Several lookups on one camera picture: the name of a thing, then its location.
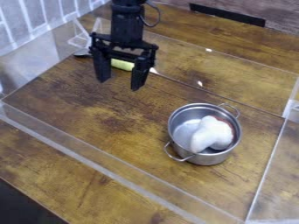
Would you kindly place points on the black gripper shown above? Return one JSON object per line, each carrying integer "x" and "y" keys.
{"x": 123, "y": 44}

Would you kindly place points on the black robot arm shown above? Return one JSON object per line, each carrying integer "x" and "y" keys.
{"x": 125, "y": 4}

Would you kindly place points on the silver metal pot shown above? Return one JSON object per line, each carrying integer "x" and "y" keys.
{"x": 183, "y": 123}

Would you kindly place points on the white red toy mushroom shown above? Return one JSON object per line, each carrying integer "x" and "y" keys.
{"x": 214, "y": 134}

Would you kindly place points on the yellow green toy vegetable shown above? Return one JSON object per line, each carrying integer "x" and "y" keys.
{"x": 124, "y": 65}

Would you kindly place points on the black bar on table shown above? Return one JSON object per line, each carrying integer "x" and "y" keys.
{"x": 228, "y": 15}

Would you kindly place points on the clear acrylic enclosure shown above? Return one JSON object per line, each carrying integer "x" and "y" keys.
{"x": 85, "y": 144}

